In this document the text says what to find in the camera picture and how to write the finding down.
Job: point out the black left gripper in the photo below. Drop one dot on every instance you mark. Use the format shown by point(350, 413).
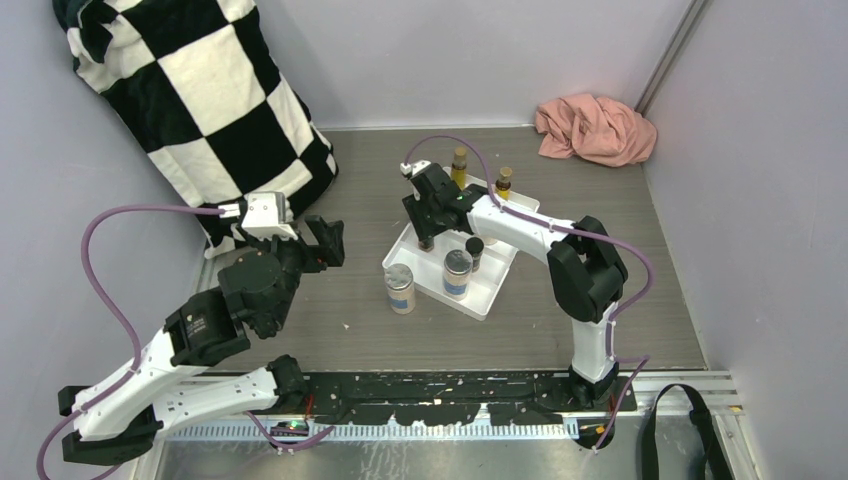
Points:
point(331, 252)

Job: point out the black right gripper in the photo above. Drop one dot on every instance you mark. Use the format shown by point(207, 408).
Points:
point(414, 208)

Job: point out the gold-cap yellow sauce bottle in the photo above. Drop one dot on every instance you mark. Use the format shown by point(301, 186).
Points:
point(458, 167)

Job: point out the small black-cap spice bottle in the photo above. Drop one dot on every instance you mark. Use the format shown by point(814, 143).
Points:
point(474, 246)

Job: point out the yellow-label sauce bottle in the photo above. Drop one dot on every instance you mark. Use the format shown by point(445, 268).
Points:
point(503, 183)

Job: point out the blue-label silver-top shaker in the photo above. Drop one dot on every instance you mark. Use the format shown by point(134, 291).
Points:
point(399, 281)

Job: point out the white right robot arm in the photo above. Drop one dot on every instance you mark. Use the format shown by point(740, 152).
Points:
point(587, 273)

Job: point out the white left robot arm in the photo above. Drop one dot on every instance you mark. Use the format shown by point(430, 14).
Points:
point(211, 326)

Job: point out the white divided plastic tray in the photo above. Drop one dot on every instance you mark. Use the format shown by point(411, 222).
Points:
point(427, 267)

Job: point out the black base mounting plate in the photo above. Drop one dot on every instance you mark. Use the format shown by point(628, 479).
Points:
point(441, 398)

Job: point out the pink cloth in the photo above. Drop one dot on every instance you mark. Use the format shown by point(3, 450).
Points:
point(596, 129)

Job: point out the black white checkered blanket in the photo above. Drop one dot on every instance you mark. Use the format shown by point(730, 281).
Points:
point(195, 84)

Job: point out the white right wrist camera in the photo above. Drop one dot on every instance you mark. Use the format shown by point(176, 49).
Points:
point(410, 169)

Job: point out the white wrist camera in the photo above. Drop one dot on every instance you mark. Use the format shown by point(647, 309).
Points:
point(260, 216)
point(410, 169)

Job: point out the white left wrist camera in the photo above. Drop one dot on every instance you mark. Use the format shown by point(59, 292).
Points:
point(260, 216)

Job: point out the aluminium frame rail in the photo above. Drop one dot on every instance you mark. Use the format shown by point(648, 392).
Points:
point(342, 322)

